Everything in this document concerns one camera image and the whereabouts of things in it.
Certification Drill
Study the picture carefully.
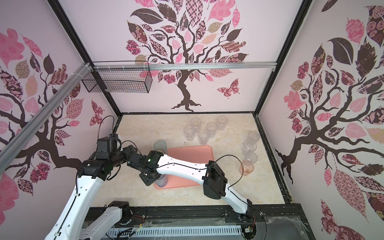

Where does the blue plastic cup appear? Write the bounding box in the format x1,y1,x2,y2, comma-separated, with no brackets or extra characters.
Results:
155,175,168,188

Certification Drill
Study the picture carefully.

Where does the green textured plastic cup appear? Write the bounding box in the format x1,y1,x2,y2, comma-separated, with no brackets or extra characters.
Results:
154,140,168,154

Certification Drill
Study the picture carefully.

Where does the pink plastic tray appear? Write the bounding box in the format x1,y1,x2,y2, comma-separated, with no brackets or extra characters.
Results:
155,145,214,189

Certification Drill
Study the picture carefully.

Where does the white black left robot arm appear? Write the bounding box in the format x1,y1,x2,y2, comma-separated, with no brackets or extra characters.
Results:
45,137,139,240

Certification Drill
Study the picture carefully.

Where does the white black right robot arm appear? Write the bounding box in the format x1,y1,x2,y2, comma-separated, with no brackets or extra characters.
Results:
126,151,253,219

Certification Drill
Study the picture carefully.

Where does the clear cup front left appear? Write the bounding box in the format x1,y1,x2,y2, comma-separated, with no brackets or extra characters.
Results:
184,125,196,141

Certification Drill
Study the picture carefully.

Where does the clear cup front middle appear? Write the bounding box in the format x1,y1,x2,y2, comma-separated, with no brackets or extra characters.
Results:
198,129,210,145

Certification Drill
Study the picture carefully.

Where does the clear cup back left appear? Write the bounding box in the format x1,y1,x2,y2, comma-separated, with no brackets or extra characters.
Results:
190,118,202,131

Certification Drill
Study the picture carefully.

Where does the clear cup back middle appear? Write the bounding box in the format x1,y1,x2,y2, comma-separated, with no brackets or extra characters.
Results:
206,123,218,138

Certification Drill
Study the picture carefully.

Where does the clear cup back right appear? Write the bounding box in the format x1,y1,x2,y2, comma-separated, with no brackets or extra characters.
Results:
217,116,229,130

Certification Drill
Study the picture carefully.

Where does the pink faceted plastic cup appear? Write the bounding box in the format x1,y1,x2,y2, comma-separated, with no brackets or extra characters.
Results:
239,161,254,176

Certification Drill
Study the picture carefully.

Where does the clear small cup right row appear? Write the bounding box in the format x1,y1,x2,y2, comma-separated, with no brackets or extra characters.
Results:
245,152,258,164

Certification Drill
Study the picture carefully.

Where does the clear ribbed cup right row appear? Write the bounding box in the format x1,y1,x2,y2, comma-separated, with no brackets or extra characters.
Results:
242,140,257,155

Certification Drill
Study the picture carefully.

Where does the clear dotted cup right row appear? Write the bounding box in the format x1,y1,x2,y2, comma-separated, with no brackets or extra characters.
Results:
247,131,261,145

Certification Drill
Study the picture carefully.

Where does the black wire basket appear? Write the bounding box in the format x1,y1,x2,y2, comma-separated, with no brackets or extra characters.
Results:
82,60,153,94

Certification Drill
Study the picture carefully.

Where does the white slotted cable duct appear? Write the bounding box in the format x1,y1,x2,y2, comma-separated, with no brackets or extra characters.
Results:
105,226,244,240

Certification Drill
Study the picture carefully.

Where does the aluminium rail left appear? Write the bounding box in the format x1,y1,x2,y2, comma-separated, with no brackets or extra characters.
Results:
1,63,91,173

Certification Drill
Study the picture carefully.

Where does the aluminium rail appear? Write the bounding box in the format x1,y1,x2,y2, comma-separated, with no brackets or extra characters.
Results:
1,63,91,173
93,62,277,71

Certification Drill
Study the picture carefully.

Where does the aluminium rail back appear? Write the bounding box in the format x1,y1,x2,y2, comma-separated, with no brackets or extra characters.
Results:
93,62,277,71

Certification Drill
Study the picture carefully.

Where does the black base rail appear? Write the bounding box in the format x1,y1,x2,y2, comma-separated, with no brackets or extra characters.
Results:
115,204,304,227

